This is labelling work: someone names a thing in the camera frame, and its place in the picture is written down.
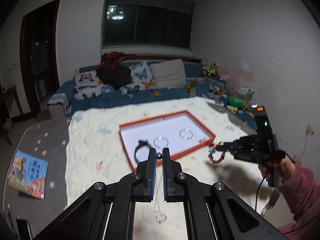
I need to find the colourful bead bracelet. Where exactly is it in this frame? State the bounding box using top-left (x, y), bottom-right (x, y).
top-left (207, 142), bottom-right (227, 165)

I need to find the silver chain necklace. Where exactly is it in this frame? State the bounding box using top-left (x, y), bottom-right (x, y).
top-left (152, 194), bottom-right (168, 224)

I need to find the black fitness wristband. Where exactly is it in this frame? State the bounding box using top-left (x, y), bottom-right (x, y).
top-left (133, 139), bottom-right (151, 164)

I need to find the pink sleeved right forearm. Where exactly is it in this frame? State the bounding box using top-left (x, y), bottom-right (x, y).
top-left (279, 164), bottom-right (319, 239)

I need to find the person's right hand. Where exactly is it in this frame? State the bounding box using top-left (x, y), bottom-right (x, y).
top-left (258, 156), bottom-right (296, 183)

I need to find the green toy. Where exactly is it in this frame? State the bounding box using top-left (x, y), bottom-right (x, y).
top-left (228, 97), bottom-right (247, 108)

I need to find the orange shallow box tray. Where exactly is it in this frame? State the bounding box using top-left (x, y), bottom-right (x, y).
top-left (119, 111), bottom-right (216, 170)

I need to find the cream quilted blanket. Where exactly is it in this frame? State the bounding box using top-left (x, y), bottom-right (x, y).
top-left (65, 97), bottom-right (274, 239)

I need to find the brown teddy bear toy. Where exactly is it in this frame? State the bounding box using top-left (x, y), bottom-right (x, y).
top-left (203, 63), bottom-right (219, 77)

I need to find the panda plush toy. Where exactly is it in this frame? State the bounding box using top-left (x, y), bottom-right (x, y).
top-left (200, 57), bottom-right (207, 67)

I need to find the grey beige pillow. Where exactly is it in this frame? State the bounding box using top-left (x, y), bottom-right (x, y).
top-left (149, 59), bottom-right (187, 89)

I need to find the butterfly print pillow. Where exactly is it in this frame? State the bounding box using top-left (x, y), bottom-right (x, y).
top-left (119, 61), bottom-right (157, 94)
top-left (73, 70), bottom-right (114, 100)

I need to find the children's picture book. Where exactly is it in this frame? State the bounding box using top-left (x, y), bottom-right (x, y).
top-left (8, 150), bottom-right (48, 200)

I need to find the red and black clothes pile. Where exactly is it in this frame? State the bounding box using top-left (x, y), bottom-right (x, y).
top-left (96, 51), bottom-right (132, 89)

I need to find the dark phone on floor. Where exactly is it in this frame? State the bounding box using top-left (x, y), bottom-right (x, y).
top-left (16, 218), bottom-right (33, 240)

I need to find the dark window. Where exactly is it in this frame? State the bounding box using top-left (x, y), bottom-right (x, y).
top-left (103, 0), bottom-right (194, 49)

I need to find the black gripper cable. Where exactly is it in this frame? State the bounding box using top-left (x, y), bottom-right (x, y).
top-left (254, 152), bottom-right (296, 211)

